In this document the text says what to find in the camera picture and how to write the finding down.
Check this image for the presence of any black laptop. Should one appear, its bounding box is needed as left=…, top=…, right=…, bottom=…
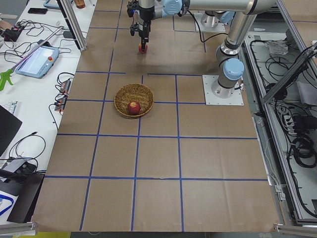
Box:
left=0, top=106, right=22, bottom=155

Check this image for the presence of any woven wicker basket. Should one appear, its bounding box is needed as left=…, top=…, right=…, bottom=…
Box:
left=114, top=83, right=154, bottom=118

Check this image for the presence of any yellow-red apple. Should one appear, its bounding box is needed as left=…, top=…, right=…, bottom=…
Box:
left=138, top=43, right=148, bottom=54

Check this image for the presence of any orange usb hub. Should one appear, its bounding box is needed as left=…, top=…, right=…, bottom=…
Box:
left=54, top=97, right=67, bottom=113
left=59, top=79, right=71, bottom=94

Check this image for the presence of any aluminium frame post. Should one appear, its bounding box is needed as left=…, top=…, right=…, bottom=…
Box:
left=57, top=0, right=87, bottom=52

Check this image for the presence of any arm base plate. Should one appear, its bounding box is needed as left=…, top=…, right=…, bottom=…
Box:
left=194, top=13, right=226, bottom=33
left=202, top=75, right=244, bottom=106

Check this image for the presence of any teach pendant tablet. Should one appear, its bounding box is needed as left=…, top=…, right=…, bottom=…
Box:
left=15, top=46, right=59, bottom=78

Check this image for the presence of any black smartphone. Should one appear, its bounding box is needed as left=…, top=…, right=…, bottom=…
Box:
left=28, top=7, right=48, bottom=14

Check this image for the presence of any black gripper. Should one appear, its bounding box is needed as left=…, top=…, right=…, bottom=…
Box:
left=138, top=21, right=151, bottom=44

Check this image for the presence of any black braided cable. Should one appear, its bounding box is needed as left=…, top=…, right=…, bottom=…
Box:
left=183, top=9, right=223, bottom=43

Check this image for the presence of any green handled reacher tool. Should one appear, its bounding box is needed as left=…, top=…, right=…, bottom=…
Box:
left=0, top=26, right=64, bottom=91

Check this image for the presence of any dark red basket apple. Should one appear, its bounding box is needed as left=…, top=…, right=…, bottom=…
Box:
left=128, top=101, right=141, bottom=116

